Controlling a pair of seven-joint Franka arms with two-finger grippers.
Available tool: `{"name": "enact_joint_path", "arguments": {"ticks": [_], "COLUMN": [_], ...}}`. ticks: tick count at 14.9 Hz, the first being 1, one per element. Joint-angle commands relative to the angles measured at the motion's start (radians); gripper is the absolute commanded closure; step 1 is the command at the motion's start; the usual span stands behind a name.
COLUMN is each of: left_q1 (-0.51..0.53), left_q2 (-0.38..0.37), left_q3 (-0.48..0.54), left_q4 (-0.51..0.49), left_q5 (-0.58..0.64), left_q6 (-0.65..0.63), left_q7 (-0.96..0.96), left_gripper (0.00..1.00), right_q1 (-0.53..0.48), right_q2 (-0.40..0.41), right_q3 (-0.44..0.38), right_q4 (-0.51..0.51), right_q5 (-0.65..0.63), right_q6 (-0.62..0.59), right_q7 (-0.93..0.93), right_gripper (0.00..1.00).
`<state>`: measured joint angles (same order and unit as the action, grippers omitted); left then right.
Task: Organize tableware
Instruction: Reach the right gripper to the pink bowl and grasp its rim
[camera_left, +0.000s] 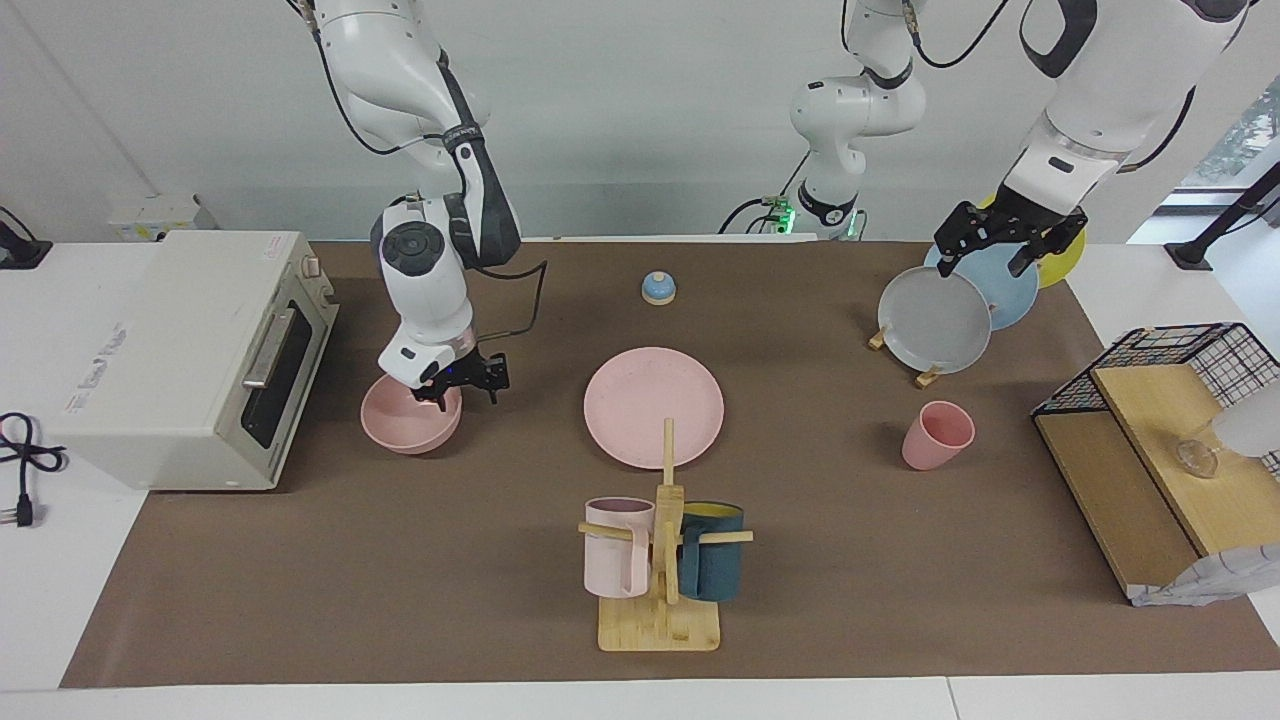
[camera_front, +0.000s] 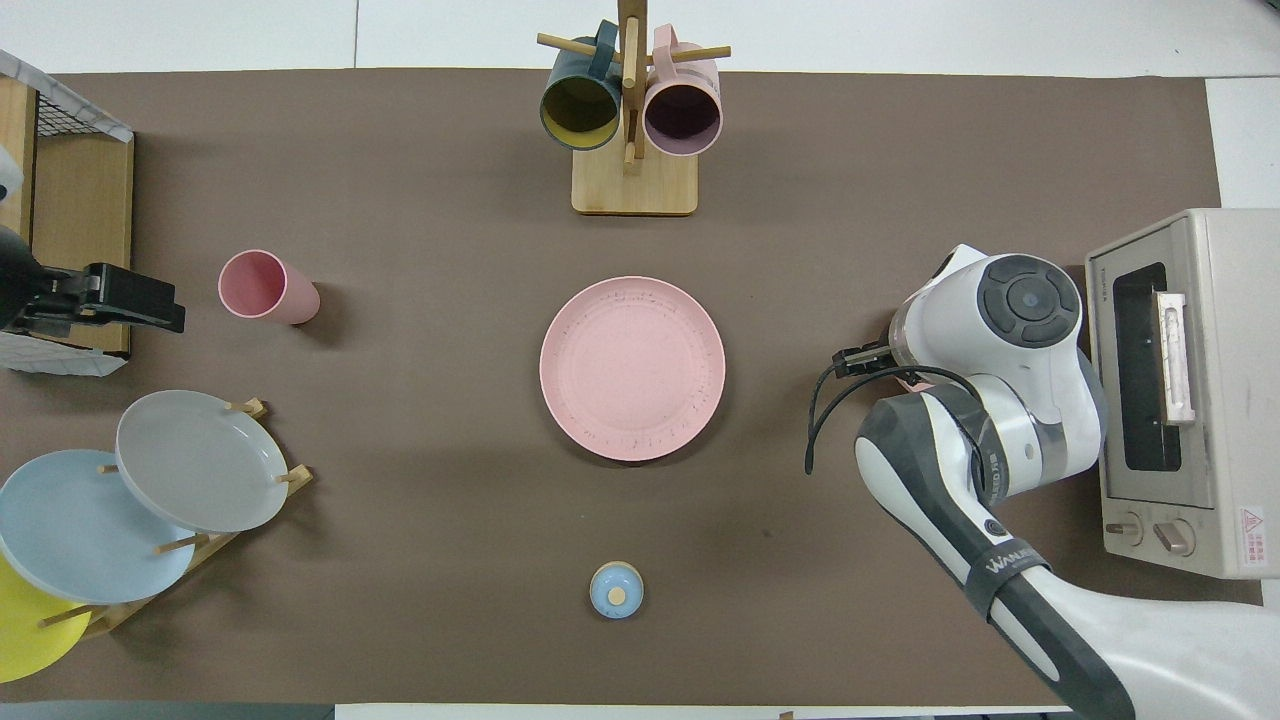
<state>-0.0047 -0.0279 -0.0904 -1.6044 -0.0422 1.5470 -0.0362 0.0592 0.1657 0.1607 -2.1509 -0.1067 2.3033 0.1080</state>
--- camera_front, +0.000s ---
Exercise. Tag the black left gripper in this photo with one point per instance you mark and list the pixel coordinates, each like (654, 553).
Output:
(115, 290)

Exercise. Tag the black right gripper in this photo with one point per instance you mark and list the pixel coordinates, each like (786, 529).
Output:
(862, 360)

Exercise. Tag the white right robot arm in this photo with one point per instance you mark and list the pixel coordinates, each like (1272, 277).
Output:
(1010, 400)

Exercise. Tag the grey plate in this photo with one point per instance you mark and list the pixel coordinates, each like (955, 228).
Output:
(200, 460)

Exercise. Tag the wooden plate rack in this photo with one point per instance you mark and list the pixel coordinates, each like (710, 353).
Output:
(298, 477)

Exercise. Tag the light blue plate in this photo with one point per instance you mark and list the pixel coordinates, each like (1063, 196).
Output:
(75, 530)

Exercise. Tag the pink speckled plate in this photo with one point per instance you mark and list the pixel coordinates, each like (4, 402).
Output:
(632, 370)

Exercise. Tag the wooden mug tree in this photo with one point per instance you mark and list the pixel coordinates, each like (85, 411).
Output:
(634, 185)

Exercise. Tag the pale pink mug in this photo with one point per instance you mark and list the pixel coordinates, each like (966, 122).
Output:
(683, 115)

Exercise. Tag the blue jar with wooden knob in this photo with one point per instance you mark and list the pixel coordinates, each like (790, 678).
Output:
(616, 590)

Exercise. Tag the beige toaster oven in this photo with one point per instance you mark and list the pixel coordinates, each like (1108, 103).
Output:
(1200, 400)

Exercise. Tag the yellow plate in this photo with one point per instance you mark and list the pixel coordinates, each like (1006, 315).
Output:
(25, 635)

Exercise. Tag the brown table mat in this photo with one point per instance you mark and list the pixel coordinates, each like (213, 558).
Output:
(450, 550)

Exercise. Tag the dark teal mug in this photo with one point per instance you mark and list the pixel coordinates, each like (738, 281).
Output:
(580, 105)

